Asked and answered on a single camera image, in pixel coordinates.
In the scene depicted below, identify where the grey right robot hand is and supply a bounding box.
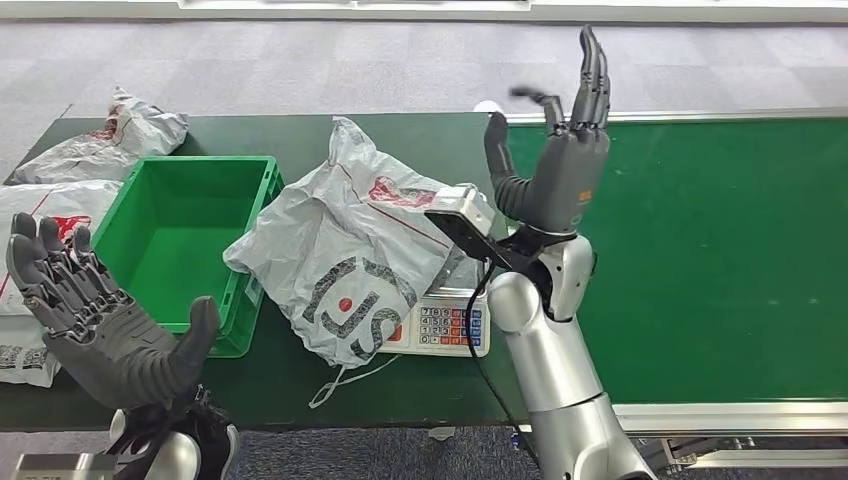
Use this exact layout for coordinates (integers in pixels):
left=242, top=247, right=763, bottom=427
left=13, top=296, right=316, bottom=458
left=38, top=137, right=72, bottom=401
left=483, top=25, right=612, bottom=236

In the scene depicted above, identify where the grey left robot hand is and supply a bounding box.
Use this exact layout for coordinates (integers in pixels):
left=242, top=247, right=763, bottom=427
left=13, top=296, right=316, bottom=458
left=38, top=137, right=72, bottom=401
left=6, top=213, right=221, bottom=412

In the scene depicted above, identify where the grey plastic mailer package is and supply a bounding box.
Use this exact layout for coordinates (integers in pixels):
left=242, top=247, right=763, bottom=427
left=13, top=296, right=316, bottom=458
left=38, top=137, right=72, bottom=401
left=223, top=117, right=495, bottom=409

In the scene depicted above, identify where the green plastic basket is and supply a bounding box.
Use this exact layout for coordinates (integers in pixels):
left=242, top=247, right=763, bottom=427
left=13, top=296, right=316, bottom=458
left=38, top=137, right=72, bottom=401
left=92, top=156, right=285, bottom=359

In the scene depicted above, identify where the flat grey package red print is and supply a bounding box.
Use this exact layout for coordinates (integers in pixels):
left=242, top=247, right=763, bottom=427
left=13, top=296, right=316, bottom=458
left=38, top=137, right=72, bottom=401
left=0, top=180, right=124, bottom=389

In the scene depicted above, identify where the crumpled grey mailer package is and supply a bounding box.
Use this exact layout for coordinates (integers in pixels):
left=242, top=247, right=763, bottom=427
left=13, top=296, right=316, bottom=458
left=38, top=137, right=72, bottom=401
left=13, top=86, right=190, bottom=185

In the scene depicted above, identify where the green conveyor belt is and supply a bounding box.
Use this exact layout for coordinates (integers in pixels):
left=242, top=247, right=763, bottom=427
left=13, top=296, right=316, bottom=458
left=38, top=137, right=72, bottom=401
left=506, top=109, right=848, bottom=468

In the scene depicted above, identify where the white electronic scale steel tray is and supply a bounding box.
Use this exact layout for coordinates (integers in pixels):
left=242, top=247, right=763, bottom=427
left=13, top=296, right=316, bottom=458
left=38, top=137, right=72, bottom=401
left=377, top=251, right=493, bottom=359

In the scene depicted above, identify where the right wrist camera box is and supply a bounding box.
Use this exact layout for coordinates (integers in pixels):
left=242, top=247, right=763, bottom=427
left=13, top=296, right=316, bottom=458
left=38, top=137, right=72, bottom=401
left=425, top=185, right=525, bottom=270

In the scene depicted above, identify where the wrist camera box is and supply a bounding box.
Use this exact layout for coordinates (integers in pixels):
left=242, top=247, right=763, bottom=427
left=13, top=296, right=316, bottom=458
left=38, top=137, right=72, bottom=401
left=425, top=185, right=525, bottom=270
left=11, top=452, right=119, bottom=480

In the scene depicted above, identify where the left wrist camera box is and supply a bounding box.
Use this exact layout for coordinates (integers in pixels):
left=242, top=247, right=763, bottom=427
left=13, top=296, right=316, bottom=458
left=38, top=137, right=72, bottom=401
left=11, top=452, right=119, bottom=480

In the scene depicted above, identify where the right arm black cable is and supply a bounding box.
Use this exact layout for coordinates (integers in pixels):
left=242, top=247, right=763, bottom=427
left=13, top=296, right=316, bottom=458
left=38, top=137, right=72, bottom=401
left=463, top=261, right=541, bottom=465

